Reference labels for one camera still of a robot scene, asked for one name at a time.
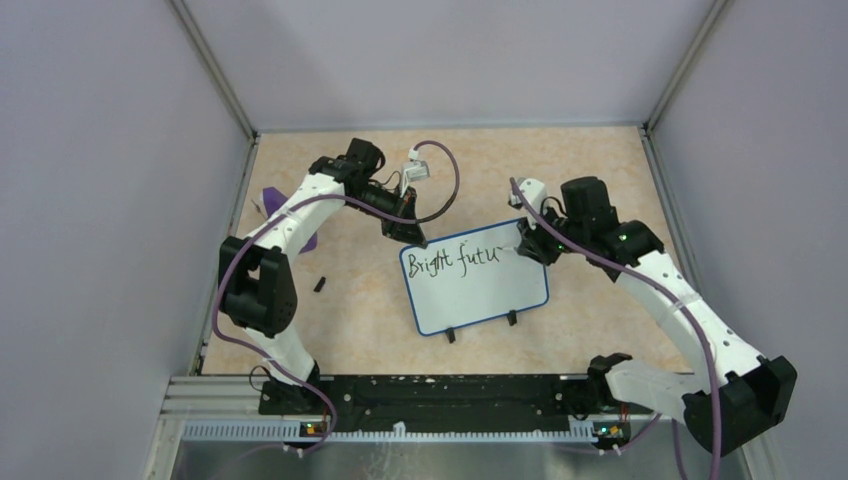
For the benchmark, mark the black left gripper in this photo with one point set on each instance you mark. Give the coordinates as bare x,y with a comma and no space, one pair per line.
408,232

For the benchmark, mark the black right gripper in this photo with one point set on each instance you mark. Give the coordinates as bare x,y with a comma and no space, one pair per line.
532,243

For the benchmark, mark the blue framed whiteboard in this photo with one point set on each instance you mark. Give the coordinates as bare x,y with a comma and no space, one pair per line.
462,279

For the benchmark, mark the black marker cap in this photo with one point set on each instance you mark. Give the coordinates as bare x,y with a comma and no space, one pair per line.
320,284

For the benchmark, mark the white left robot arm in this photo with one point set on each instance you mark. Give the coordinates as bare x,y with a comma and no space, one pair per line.
259,293

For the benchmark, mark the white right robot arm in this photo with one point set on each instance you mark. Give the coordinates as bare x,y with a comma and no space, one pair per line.
734,393

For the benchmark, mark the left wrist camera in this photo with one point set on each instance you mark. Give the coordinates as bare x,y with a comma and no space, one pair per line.
413,170

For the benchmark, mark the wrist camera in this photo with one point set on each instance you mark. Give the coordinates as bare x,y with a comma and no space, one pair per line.
413,170
533,191

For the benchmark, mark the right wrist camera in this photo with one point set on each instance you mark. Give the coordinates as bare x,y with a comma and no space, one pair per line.
533,191

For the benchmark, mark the white slotted cable duct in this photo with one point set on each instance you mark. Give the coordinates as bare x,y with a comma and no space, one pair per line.
289,431

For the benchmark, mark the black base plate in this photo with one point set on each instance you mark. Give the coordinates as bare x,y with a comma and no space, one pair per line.
521,403

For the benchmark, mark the aluminium frame rail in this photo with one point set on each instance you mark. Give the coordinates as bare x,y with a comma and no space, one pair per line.
636,445

